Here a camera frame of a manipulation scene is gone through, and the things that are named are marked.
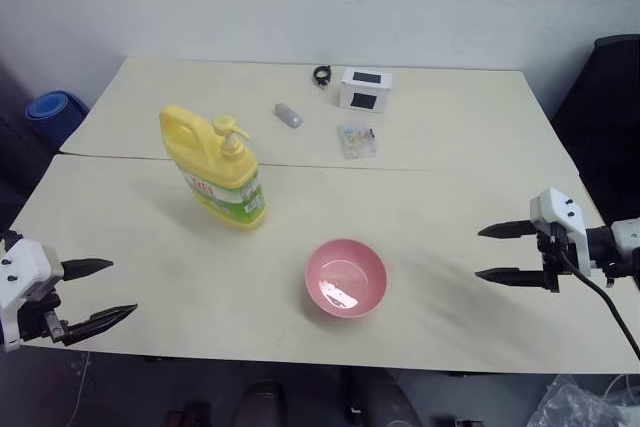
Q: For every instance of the clear crumpled plastic bag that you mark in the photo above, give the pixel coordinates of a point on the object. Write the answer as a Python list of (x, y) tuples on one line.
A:
[(580, 402)]

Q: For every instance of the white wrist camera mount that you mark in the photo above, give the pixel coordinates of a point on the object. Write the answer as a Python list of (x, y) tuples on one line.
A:
[(25, 267), (557, 212)]

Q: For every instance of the clear bag of small parts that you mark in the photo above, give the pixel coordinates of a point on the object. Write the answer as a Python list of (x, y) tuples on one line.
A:
[(357, 141)]

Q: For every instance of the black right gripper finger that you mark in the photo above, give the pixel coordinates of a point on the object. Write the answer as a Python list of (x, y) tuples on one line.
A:
[(507, 230), (510, 277)]

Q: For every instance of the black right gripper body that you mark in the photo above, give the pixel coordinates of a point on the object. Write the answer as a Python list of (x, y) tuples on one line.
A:
[(552, 257)]

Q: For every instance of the black chair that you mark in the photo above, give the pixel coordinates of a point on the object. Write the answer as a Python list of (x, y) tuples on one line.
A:
[(605, 122)]

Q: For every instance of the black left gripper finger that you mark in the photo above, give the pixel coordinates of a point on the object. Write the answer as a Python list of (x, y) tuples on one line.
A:
[(102, 320), (87, 267)]

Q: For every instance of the blue rolled foam mat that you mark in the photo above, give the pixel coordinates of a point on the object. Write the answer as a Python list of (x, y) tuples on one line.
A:
[(55, 114)]

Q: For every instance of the white box with black patches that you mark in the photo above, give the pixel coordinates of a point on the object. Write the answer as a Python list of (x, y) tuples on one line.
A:
[(365, 92)]

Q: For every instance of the pink bowl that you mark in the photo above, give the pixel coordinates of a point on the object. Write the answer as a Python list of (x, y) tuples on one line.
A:
[(346, 277)]

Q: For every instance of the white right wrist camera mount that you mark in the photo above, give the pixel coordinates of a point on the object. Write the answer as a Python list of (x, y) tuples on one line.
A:
[(557, 212)]

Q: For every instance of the small grey translucent case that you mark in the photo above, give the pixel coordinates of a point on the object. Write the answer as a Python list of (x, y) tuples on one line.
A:
[(289, 115)]

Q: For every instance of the dark rounded shape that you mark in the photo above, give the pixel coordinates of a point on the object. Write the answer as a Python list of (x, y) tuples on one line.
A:
[(260, 404)]

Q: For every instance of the yellow detergent bottle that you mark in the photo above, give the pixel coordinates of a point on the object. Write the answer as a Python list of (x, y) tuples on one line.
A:
[(220, 177)]

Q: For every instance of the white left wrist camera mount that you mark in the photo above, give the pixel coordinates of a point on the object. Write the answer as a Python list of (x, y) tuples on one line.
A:
[(25, 267)]

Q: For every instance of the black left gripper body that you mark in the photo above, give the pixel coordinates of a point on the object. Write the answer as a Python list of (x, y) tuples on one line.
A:
[(35, 314)]

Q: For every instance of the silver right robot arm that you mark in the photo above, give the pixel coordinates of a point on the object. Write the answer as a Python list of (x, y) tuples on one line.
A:
[(622, 252)]

